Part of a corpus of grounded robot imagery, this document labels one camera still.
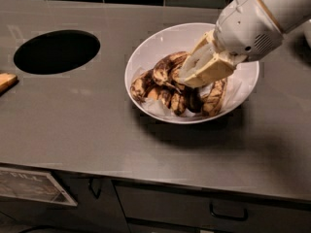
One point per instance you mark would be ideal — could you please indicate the framed sign on cabinet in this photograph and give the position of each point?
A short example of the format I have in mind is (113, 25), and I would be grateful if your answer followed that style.
(40, 186)

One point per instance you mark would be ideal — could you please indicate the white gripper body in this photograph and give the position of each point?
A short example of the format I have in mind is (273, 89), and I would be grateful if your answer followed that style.
(247, 26)

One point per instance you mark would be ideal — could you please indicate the dark banana bottom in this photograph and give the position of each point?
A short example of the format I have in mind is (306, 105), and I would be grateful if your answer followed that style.
(178, 103)

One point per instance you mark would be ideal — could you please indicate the round counter waste hole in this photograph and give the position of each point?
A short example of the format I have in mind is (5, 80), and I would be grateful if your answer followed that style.
(56, 52)

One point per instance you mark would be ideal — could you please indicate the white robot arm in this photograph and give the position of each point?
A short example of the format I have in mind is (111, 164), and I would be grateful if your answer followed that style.
(286, 14)

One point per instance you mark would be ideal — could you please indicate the spotted banana left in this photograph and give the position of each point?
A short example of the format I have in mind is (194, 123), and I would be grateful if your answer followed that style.
(141, 86)

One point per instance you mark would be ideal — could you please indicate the spotted banana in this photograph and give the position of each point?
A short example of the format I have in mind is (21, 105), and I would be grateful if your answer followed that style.
(162, 70)
(175, 76)
(141, 86)
(212, 103)

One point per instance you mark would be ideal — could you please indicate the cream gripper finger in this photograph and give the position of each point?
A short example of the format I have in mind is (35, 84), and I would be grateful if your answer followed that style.
(225, 64)
(199, 61)

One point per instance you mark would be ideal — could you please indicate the spotted banana right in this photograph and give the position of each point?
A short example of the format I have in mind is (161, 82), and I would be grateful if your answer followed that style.
(212, 103)

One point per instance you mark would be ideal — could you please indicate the black cabinet handle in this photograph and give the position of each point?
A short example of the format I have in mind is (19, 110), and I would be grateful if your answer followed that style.
(95, 187)

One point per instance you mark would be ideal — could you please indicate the wooden board edge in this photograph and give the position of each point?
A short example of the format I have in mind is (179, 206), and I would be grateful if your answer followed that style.
(7, 81)

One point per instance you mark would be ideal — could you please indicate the white bowl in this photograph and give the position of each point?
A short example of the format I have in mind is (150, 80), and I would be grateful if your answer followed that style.
(176, 38)

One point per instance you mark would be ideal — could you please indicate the spotted banana middle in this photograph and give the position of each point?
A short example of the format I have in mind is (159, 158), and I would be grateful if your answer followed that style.
(175, 76)

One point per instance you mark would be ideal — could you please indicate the spotted banana top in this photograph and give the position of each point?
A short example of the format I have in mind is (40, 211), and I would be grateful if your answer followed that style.
(162, 70)

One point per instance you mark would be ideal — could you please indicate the black drawer handle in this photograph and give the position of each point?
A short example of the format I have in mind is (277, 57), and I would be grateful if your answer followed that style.
(228, 212)

